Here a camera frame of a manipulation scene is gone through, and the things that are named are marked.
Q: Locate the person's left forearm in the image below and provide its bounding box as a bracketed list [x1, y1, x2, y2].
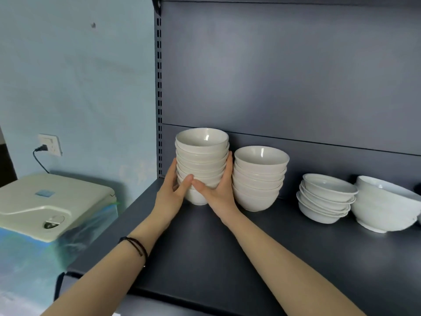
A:
[41, 219, 164, 316]

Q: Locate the narrow grey metal back panel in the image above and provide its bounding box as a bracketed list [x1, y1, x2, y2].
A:
[162, 123, 421, 201]

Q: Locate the person's left hand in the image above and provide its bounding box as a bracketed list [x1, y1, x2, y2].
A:
[144, 158, 195, 233]

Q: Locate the large grey metal back panel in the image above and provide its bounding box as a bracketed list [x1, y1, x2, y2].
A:
[161, 1, 421, 156]

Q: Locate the grey slotted shelf upright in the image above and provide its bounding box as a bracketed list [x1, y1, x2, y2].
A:
[153, 6, 164, 178]

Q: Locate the person's right hand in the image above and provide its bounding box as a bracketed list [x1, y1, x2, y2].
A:
[192, 151, 244, 228]

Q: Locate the white wall socket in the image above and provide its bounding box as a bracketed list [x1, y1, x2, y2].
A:
[38, 133, 63, 158]

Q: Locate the white wide-rimmed ceramic bowl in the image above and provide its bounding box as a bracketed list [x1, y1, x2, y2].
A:
[302, 173, 359, 203]
[299, 182, 357, 208]
[296, 194, 350, 225]
[297, 190, 352, 214]

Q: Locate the cream ceramic bowl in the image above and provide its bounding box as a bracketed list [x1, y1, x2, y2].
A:
[232, 169, 285, 190]
[232, 177, 283, 198]
[232, 186, 280, 213]
[232, 162, 287, 182]
[234, 145, 290, 175]

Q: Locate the dark brown door frame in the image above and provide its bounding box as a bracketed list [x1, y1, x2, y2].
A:
[0, 126, 18, 189]

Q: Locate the black cord bracelet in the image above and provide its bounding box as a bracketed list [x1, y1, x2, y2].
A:
[118, 237, 149, 268]

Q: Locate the person's right forearm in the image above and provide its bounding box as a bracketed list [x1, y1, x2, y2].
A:
[226, 211, 367, 316]

